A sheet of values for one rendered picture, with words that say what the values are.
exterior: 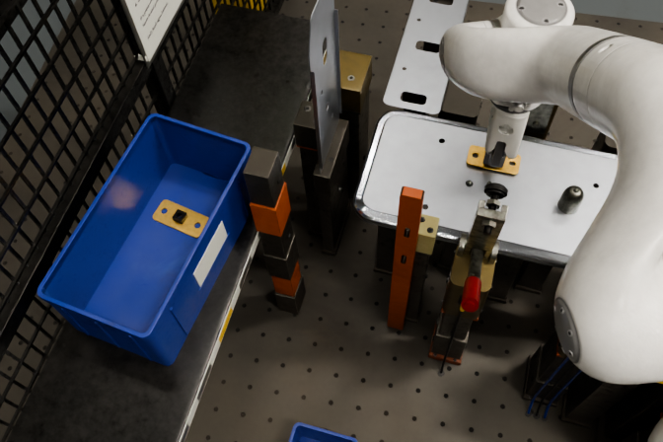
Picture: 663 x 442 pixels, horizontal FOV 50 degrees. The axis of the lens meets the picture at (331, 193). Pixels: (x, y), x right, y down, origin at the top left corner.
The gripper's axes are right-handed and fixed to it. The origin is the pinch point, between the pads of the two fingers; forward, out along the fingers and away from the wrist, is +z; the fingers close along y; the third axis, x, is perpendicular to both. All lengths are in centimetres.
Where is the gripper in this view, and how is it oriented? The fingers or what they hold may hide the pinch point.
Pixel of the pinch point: (495, 151)
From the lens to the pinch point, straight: 115.7
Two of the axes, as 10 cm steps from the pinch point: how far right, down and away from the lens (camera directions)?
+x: -9.6, -2.2, 1.6
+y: 2.8, -8.4, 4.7
